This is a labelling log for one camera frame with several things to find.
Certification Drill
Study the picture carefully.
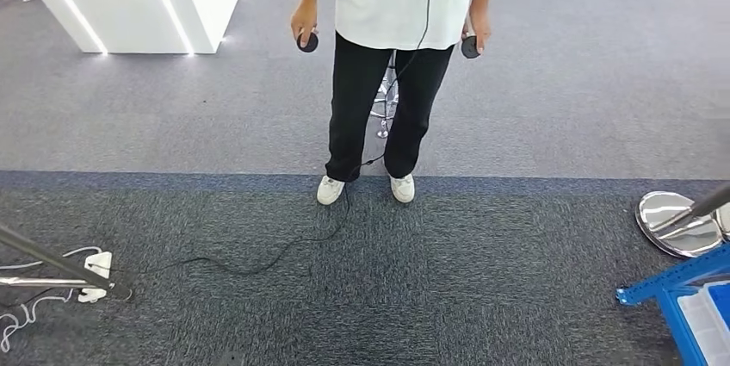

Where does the white power strip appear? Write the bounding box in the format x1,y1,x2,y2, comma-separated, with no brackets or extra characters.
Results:
77,251,114,305

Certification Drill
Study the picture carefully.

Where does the black round handheld controller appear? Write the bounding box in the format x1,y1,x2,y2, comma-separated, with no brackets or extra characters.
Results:
295,30,320,54
460,34,481,60

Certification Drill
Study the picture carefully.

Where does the person's left hand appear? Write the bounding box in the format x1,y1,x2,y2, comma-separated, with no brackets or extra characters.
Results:
461,9,492,57

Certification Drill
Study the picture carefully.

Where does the thin black headset cable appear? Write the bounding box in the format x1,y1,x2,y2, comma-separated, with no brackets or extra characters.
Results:
108,0,436,280

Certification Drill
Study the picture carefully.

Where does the chrome stool base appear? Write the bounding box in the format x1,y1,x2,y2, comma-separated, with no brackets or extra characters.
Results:
368,50,400,140

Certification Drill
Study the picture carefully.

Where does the person's right hand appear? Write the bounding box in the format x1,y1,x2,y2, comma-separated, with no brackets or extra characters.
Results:
290,0,320,50

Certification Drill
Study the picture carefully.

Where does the blue metal shelf rack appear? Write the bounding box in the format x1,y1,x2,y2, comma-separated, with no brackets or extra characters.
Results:
615,243,730,366

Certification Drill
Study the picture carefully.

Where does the white coiled cable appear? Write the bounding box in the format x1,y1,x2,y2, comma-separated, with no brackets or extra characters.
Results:
0,245,105,354

